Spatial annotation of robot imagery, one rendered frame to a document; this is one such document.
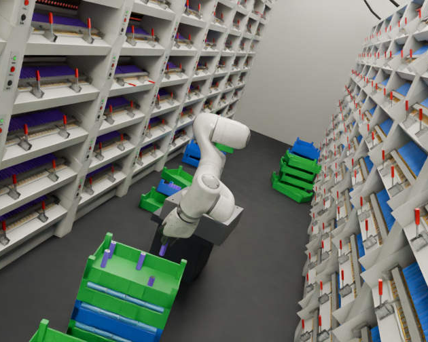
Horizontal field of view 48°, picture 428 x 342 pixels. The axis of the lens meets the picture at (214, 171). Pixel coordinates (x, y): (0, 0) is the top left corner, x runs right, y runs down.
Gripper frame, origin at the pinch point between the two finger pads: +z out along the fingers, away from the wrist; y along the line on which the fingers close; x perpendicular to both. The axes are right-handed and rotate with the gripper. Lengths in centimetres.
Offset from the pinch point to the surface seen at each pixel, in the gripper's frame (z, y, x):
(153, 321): 12.9, -3.7, -23.8
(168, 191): 84, 54, 97
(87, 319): 24.0, -21.6, -17.6
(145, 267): 15.7, -2.4, -2.0
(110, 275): 6.9, -19.2, -11.1
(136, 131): 59, 25, 118
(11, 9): -43, -60, 43
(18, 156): 8, -48, 35
